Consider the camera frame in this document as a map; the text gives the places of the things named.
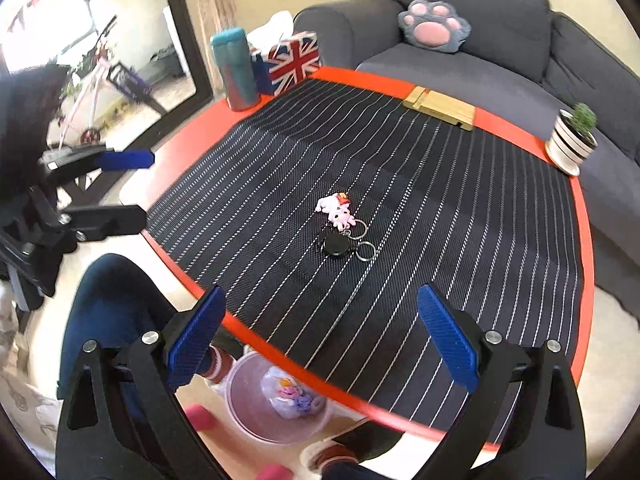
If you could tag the grey paw cushion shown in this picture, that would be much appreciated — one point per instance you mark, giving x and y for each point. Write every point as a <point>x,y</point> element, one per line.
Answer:
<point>432,27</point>

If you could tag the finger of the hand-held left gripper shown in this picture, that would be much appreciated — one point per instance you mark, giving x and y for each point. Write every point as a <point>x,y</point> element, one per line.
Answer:
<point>125,159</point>
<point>107,220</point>

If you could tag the white bag in bin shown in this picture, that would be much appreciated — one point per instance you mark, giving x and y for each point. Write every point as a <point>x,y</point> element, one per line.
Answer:
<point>272,400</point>

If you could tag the teal bottle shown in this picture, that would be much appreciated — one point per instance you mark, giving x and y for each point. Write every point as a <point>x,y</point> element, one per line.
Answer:
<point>235,70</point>

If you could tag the person's white printed clothing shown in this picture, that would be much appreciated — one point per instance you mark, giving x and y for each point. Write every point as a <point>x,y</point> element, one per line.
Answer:
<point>22,410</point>

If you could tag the bicycle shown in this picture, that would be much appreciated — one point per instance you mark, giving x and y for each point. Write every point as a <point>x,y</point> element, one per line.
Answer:
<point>92,100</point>

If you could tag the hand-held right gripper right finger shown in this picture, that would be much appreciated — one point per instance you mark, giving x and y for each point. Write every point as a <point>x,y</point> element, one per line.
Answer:
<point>450,340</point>

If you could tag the beige rug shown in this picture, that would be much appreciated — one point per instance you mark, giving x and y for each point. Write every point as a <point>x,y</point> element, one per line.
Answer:
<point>612,350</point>

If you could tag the person's left leg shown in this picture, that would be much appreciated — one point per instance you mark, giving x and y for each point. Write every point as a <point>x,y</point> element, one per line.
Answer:
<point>110,305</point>

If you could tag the person's right foot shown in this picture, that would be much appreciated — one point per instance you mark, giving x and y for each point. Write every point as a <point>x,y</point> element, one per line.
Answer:
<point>345,452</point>

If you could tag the black door frame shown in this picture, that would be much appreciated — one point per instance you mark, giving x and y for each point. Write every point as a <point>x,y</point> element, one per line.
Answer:
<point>187,35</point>

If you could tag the black striped table mat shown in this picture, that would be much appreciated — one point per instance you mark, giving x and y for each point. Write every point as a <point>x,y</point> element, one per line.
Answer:
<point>400,185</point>

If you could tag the person's foot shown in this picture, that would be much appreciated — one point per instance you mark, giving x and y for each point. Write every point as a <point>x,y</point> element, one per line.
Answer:
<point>220,365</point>
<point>345,452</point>

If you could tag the pink translucent bin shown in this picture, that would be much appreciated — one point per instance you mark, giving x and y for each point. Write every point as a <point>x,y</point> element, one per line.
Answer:
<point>250,410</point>

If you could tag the wooden phone stand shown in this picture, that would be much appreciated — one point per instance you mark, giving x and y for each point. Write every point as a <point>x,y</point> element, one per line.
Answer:
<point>440,107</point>

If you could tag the potted cactus striped pot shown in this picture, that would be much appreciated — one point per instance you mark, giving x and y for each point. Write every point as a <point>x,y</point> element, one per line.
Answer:
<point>567,142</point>

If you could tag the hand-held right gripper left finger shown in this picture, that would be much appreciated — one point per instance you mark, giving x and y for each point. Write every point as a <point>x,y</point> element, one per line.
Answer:
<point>195,340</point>

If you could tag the flag print tissue box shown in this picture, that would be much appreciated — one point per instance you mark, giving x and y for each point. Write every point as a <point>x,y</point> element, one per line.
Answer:
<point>287,62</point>

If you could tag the person's left foot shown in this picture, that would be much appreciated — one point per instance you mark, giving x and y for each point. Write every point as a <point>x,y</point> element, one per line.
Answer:
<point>220,365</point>

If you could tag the grey sofa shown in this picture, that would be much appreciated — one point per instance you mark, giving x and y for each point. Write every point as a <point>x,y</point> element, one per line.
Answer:
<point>480,0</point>

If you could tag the pink slipper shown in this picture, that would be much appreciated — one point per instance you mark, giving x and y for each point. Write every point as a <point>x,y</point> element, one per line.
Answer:
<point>275,472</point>
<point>197,417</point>

